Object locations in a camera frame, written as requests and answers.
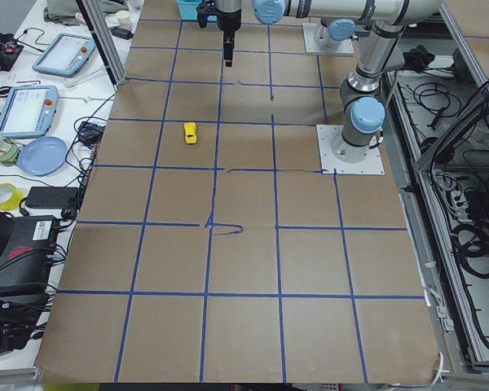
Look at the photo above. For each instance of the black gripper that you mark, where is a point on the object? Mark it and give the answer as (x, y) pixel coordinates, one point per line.
(226, 24)

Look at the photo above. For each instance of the yellow beetle toy car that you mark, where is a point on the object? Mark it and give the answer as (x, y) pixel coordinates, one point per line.
(190, 132)

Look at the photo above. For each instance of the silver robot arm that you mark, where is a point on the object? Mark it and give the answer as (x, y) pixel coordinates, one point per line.
(364, 113)
(331, 32)

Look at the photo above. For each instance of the turquoise plastic storage bin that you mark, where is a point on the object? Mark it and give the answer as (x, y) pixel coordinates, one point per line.
(187, 9)

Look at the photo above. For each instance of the white paper cup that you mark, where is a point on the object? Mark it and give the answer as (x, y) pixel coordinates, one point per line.
(124, 20)

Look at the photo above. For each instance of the upper blue teach pendant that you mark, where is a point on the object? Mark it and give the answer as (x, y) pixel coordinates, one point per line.
(65, 56)

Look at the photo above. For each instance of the blue teach pendant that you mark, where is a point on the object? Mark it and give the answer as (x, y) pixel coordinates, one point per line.
(65, 56)
(28, 111)

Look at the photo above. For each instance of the black cloth lump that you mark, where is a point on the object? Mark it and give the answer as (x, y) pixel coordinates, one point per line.
(417, 59)

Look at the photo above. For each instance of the brown paper table mat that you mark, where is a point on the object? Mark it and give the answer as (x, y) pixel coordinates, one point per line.
(235, 259)

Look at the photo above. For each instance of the lower blue teach pendant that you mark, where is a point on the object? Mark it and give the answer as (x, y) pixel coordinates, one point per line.
(28, 111)

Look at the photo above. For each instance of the blue plastic plate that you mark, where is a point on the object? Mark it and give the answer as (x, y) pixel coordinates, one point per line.
(42, 156)

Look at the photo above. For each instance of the black power adapter brick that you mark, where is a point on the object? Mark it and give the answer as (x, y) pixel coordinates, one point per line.
(50, 197)

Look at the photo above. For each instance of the yellow tape roll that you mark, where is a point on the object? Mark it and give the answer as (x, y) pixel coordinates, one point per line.
(10, 197)

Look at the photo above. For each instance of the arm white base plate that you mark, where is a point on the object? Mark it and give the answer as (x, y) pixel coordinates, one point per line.
(338, 157)
(342, 49)

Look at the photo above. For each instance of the aluminium frame post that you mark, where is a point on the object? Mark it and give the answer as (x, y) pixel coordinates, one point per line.
(100, 32)

